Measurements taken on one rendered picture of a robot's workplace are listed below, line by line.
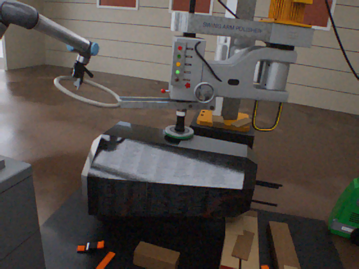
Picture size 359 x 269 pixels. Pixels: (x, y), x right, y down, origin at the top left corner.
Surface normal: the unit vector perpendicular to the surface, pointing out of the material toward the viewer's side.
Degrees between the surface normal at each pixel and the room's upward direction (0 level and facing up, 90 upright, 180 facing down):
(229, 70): 90
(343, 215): 90
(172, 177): 45
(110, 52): 90
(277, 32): 90
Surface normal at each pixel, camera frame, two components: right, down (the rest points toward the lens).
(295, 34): 0.10, 0.38
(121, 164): -0.06, -0.40
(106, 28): -0.32, 0.33
